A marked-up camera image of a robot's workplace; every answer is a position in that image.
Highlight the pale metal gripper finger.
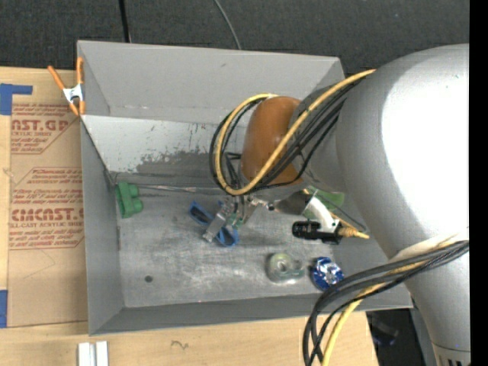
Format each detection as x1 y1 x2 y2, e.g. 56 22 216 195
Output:
202 207 230 242

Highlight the grey metal bin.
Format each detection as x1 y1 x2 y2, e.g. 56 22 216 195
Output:
75 39 415 336

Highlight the clear tape dispenser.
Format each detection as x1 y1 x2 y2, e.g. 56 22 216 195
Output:
265 252 307 285

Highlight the pale green soft object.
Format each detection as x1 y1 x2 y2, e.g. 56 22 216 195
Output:
311 186 346 210

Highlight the green toy building block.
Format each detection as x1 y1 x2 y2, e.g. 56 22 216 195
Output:
114 181 145 219

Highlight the blue and white crumpled packet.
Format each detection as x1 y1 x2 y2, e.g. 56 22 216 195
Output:
309 256 345 292

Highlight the brown cardboard board red print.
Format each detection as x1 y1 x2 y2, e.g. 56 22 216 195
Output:
0 66 90 329

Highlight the black cylinder on white bracket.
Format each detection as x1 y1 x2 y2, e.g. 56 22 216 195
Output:
291 195 371 246

